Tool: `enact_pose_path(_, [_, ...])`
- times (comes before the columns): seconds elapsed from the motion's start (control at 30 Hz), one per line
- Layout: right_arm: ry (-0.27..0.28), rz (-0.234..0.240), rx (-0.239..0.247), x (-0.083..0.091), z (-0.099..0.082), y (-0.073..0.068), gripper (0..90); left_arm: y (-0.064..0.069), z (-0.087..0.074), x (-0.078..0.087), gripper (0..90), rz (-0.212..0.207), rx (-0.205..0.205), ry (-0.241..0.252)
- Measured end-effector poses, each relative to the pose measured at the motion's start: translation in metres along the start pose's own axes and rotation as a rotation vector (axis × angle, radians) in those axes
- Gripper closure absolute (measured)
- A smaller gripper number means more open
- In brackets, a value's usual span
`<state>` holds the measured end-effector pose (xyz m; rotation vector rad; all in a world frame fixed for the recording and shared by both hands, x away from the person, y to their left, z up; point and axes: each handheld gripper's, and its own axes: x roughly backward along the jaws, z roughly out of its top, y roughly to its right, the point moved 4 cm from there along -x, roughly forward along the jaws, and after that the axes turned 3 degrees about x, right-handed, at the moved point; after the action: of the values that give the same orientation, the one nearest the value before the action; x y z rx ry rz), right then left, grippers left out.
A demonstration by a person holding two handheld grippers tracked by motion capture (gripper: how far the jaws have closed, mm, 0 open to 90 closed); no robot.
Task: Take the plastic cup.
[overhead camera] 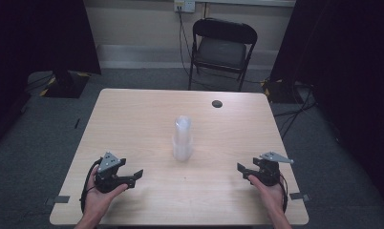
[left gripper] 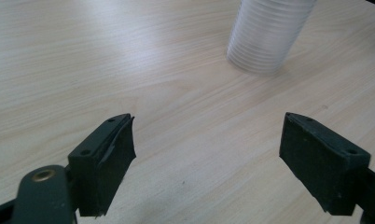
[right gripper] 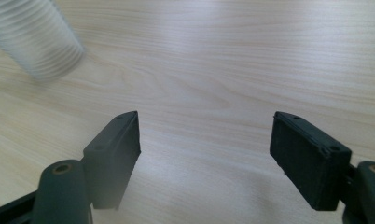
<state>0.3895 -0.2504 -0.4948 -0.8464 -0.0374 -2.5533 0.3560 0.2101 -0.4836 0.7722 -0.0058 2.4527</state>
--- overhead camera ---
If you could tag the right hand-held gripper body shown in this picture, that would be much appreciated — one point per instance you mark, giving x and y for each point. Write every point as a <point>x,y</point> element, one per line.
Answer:
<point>269,173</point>

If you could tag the white wall socket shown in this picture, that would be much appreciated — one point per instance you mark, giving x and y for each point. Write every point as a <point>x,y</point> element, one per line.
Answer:
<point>184,5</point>

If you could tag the black table grommet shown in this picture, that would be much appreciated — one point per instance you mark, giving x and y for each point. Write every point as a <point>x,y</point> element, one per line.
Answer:
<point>217,104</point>

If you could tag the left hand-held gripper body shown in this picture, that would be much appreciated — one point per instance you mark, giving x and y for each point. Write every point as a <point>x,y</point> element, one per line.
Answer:
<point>109,161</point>

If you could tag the black folding chair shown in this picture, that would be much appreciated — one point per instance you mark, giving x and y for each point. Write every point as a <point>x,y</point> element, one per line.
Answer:
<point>222,51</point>

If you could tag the dark curtain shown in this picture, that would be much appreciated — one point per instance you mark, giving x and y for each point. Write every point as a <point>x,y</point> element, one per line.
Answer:
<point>349,79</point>
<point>34,41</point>

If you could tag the grey tape strip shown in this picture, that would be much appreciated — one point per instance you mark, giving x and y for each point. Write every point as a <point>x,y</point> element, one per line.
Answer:
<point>298,196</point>
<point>59,199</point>

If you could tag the white wall conduit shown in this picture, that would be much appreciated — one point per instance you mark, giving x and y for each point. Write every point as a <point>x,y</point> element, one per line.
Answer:
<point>244,2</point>

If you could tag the person's left hand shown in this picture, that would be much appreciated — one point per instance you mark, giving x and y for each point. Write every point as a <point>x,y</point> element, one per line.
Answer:
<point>96,202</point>

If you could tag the stack of clear plastic cups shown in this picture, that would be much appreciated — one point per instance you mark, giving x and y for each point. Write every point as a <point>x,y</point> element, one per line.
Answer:
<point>182,140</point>

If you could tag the person's right hand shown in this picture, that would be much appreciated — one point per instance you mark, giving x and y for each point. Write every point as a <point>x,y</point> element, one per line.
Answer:
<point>273,198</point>

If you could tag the black stand base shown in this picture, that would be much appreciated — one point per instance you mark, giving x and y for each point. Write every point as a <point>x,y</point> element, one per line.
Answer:
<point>66,86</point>
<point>279,92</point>

